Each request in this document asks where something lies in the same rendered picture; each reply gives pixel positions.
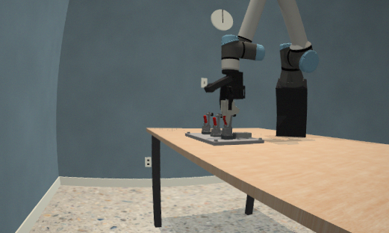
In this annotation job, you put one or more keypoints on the red-handled toggle clamp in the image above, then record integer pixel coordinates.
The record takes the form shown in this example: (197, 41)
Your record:
(227, 131)

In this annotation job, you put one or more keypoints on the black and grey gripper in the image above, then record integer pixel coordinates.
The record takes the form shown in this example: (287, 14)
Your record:
(229, 92)

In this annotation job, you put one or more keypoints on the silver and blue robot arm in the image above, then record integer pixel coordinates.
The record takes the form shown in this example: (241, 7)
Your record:
(302, 59)

